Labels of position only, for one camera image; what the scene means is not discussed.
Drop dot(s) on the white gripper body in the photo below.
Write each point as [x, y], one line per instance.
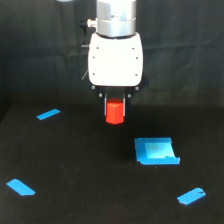
[115, 65]

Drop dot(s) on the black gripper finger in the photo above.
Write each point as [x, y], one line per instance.
[124, 105]
[105, 103]

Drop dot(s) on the red octagonal block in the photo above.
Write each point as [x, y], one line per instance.
[114, 111]

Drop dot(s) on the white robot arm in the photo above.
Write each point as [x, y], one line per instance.
[114, 19]

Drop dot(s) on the blue tape strip back left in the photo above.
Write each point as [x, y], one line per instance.
[48, 114]

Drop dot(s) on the blue tape strip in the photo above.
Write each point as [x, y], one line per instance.
[21, 188]
[191, 196]
[48, 114]

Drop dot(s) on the black backdrop curtain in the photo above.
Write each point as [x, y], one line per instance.
[42, 61]

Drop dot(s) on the blue tape strip front right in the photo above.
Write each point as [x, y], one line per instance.
[191, 196]

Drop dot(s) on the blue tape strip front left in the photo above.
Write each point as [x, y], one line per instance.
[21, 188]

